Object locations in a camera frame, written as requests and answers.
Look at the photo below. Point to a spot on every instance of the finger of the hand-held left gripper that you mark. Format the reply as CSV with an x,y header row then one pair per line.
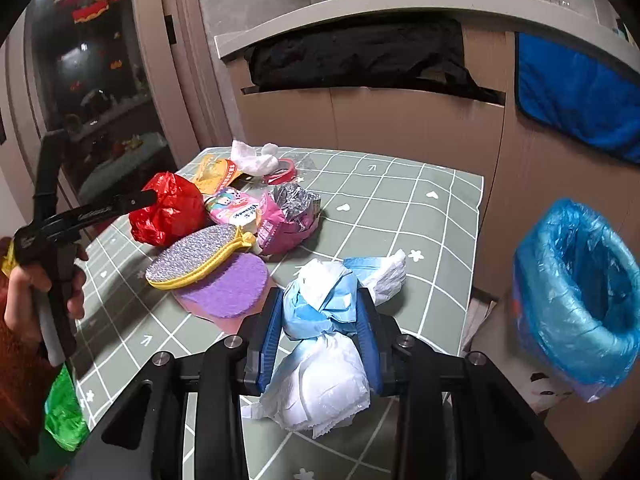
x,y
95,215

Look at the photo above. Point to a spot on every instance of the white crumpled tissue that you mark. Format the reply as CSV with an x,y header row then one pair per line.
x,y
250,160

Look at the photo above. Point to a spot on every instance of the black cloth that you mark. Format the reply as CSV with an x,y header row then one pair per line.
x,y
360,55

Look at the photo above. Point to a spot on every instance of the pink foil packet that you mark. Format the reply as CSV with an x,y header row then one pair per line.
x,y
285,230

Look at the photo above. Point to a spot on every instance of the pink cartoon snack packet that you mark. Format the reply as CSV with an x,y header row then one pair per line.
x,y
235,207

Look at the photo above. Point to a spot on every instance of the glitter scrubber yellow rim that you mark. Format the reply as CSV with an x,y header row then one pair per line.
x,y
195,255

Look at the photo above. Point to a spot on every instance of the beige wooden cabinet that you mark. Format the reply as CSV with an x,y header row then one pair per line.
x,y
400,125

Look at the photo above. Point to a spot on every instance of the dark glass window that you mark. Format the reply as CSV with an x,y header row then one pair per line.
x,y
100,85

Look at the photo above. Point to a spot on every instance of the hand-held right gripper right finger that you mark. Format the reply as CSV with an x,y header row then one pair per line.
x,y
367,340

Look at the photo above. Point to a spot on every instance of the yellow snack packet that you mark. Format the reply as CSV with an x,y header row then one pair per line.
x,y
220,175

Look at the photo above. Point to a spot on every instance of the person's left forearm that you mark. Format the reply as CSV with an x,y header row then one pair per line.
x,y
20,385

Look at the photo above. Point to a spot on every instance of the person's left hand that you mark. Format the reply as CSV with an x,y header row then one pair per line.
x,y
20,300

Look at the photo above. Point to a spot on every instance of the purple sponge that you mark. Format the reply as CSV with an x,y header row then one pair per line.
x,y
225,290

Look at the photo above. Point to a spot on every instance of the blue lined trash bin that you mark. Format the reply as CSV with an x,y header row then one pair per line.
x,y
560,320

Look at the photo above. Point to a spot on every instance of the red plastic bag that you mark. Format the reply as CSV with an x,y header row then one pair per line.
x,y
170,215

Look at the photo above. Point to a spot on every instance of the clear plastic cup red rim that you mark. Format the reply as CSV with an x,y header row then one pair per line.
x,y
281,174

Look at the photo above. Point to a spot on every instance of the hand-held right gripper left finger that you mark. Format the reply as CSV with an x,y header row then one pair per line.
x,y
272,330

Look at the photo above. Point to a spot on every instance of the blue towel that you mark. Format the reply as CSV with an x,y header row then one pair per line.
x,y
575,95

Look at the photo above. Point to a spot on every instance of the green plastic bag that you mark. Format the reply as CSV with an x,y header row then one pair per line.
x,y
62,410

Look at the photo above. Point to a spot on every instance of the green checked mat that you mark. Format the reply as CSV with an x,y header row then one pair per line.
x,y
390,210

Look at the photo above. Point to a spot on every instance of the blue white wrapper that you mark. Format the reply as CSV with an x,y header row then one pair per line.
x,y
320,380

